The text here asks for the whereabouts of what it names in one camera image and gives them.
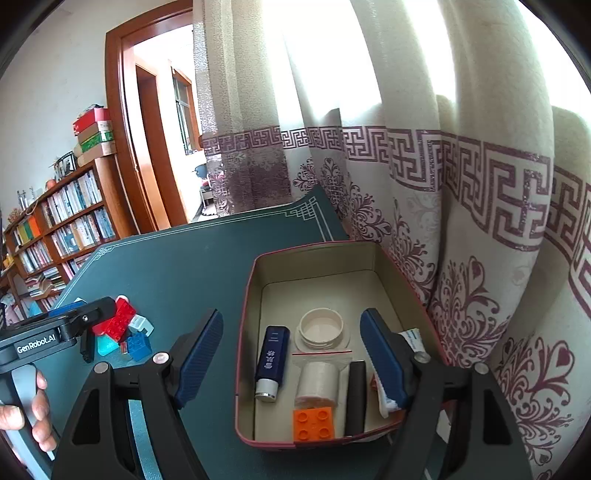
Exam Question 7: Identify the white paper packet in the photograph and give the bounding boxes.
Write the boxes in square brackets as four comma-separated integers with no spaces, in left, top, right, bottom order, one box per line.
[369,328,431,419]

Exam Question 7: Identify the short black bar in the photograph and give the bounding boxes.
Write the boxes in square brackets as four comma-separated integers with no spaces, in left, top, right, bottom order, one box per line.
[345,361,368,437]

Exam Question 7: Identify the blue building block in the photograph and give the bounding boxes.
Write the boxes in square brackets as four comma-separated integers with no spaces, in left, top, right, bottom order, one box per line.
[126,333,153,362]

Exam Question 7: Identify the red flat box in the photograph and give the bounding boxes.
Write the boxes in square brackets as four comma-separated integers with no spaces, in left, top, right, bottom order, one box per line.
[72,107,112,136]

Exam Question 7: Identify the framed picture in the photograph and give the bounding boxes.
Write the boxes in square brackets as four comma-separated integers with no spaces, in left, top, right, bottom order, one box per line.
[54,152,77,182]

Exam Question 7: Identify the patterned beige curtain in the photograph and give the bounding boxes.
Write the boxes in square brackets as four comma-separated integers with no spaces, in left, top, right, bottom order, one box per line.
[191,0,591,480]

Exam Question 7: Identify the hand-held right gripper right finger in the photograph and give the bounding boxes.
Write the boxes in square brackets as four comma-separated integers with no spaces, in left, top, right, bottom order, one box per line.
[359,308,534,480]

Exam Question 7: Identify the white roll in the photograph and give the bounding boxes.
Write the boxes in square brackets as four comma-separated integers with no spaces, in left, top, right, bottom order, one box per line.
[291,350,354,411]

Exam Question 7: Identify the white jar lid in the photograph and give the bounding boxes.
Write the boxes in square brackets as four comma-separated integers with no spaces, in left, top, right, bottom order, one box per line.
[295,308,351,356]

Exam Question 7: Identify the dark wooden door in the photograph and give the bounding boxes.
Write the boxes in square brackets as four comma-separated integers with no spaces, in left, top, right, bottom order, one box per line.
[134,64,190,227]

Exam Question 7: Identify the brown cardboard box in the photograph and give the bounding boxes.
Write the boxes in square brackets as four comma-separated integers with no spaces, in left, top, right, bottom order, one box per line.
[76,142,117,168]

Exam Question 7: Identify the red building block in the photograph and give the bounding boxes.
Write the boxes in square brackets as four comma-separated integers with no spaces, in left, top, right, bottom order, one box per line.
[91,298,140,343]

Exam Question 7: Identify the green flat box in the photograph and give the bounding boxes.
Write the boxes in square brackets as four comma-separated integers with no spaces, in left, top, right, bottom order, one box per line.
[74,131,116,156]

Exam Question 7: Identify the black chair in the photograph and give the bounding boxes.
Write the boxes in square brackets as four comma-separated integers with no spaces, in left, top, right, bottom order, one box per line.
[192,162,216,218]

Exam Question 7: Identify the dark blue tube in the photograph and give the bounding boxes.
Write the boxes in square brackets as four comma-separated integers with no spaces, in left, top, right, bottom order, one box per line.
[254,325,291,402]

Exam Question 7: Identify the teal cloth-covered desktop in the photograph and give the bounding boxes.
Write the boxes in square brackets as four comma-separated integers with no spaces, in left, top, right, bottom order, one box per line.
[9,185,453,480]

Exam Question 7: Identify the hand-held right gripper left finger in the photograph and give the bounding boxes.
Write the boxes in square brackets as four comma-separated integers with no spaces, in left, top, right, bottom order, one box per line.
[51,308,225,480]

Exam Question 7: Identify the person's left hand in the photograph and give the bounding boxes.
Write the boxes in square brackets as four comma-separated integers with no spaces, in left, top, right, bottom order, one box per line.
[0,369,60,455]

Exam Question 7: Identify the wooden bookshelf with books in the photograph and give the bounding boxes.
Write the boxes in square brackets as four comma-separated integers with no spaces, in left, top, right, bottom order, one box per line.
[0,159,139,324]

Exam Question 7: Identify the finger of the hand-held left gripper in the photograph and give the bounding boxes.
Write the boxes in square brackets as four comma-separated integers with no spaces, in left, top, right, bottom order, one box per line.
[60,296,117,364]

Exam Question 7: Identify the orange and tan building block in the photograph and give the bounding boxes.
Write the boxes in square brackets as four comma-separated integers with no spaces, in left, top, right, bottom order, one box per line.
[292,407,336,443]

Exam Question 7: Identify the red storage box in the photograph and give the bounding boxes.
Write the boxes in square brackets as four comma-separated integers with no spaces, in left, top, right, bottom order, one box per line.
[235,241,452,449]

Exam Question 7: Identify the wooden door frame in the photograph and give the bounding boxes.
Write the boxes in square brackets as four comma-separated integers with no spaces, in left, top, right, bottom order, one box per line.
[105,8,195,237]

